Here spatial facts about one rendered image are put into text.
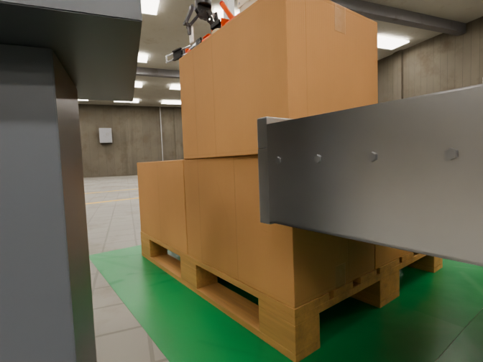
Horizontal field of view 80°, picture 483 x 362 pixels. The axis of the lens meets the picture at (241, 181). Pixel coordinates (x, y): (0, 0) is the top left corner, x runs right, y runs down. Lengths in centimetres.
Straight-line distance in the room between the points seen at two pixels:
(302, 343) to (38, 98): 79
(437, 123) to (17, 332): 65
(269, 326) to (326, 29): 83
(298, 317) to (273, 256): 16
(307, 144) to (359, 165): 10
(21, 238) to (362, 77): 91
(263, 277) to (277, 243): 13
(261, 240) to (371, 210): 46
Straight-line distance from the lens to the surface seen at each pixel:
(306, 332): 88
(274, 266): 83
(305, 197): 50
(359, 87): 97
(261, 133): 58
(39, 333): 61
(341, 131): 46
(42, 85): 56
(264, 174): 57
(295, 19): 80
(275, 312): 88
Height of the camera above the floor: 52
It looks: 4 degrees down
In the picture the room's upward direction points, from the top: 2 degrees counter-clockwise
